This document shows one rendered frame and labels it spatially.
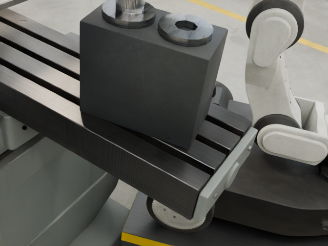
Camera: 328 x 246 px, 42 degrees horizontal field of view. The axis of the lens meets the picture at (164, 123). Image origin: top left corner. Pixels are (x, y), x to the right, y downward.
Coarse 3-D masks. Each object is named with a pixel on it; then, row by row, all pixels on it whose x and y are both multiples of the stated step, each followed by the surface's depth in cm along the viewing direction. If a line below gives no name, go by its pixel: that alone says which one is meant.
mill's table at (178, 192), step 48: (0, 48) 92; (48, 48) 95; (0, 96) 86; (48, 96) 82; (96, 144) 77; (144, 144) 75; (192, 144) 76; (240, 144) 80; (144, 192) 76; (192, 192) 69
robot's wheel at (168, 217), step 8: (152, 200) 123; (152, 208) 126; (160, 208) 127; (168, 208) 127; (152, 216) 128; (160, 216) 127; (168, 216) 129; (176, 216) 128; (208, 216) 122; (160, 224) 129; (168, 224) 128; (176, 224) 128; (184, 224) 128; (192, 224) 127; (200, 224) 125; (208, 224) 124
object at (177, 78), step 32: (96, 32) 68; (128, 32) 67; (160, 32) 67; (192, 32) 66; (224, 32) 71; (96, 64) 71; (128, 64) 69; (160, 64) 67; (192, 64) 65; (96, 96) 76; (128, 96) 73; (160, 96) 70; (192, 96) 68; (160, 128) 74; (192, 128) 72
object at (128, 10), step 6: (120, 0) 67; (126, 0) 67; (132, 0) 67; (138, 0) 67; (144, 0) 69; (120, 6) 68; (126, 6) 67; (132, 6) 67; (138, 6) 68; (120, 12) 68; (126, 12) 68; (132, 12) 68; (138, 12) 68
